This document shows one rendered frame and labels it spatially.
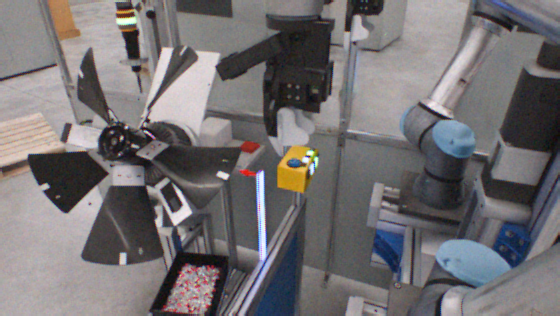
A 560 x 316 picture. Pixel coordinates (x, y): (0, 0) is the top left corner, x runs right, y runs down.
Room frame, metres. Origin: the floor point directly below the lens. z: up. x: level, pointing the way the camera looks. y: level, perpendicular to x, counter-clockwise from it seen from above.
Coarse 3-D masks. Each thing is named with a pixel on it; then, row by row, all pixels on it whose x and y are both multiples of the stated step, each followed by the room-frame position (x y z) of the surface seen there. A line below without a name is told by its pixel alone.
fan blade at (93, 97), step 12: (84, 60) 1.13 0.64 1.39; (84, 72) 1.12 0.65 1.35; (96, 72) 1.06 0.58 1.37; (84, 84) 1.12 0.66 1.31; (96, 84) 1.05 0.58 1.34; (84, 96) 1.13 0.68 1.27; (96, 96) 1.05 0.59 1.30; (96, 108) 1.07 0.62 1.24; (108, 108) 0.99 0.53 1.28; (108, 120) 1.01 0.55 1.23
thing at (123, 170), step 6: (114, 168) 0.86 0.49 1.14; (120, 168) 0.87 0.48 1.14; (126, 168) 0.88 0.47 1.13; (132, 168) 0.88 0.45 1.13; (138, 168) 0.89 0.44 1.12; (114, 174) 0.85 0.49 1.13; (120, 174) 0.86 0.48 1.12; (126, 174) 0.86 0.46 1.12; (132, 174) 0.87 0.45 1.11; (138, 174) 0.88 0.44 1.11; (114, 180) 0.83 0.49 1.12; (120, 180) 0.84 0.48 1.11; (126, 180) 0.85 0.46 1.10; (132, 180) 0.86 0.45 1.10; (138, 180) 0.87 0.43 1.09
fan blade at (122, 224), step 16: (112, 192) 0.81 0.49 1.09; (128, 192) 0.82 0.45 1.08; (144, 192) 0.85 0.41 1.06; (112, 208) 0.78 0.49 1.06; (128, 208) 0.79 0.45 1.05; (144, 208) 0.81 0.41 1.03; (96, 224) 0.74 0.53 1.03; (112, 224) 0.75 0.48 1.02; (128, 224) 0.76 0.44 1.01; (144, 224) 0.77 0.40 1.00; (96, 240) 0.71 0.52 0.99; (112, 240) 0.72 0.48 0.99; (128, 240) 0.73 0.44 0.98; (144, 240) 0.74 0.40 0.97; (160, 240) 0.75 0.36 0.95; (96, 256) 0.68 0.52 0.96; (112, 256) 0.69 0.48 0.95; (128, 256) 0.70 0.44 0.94; (144, 256) 0.71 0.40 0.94; (160, 256) 0.72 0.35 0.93
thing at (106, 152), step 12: (108, 132) 0.91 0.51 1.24; (120, 132) 0.89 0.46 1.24; (132, 132) 0.89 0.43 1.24; (144, 132) 0.99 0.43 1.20; (108, 144) 0.88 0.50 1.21; (120, 144) 0.87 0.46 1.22; (144, 144) 0.91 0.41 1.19; (108, 156) 0.85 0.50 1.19; (120, 156) 0.84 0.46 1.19; (132, 156) 0.87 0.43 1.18; (144, 168) 0.91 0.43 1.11
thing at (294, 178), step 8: (288, 152) 1.07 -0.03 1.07; (296, 152) 1.07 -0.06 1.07; (304, 152) 1.07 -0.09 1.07; (288, 160) 1.02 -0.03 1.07; (312, 160) 1.02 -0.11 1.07; (280, 168) 0.98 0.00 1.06; (288, 168) 0.97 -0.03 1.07; (296, 168) 0.97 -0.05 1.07; (304, 168) 0.97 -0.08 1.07; (280, 176) 0.98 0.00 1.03; (288, 176) 0.97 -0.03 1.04; (296, 176) 0.96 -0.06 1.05; (304, 176) 0.95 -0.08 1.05; (312, 176) 1.03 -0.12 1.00; (280, 184) 0.98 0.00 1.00; (288, 184) 0.97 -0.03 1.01; (296, 184) 0.96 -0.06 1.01; (304, 184) 0.95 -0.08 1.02
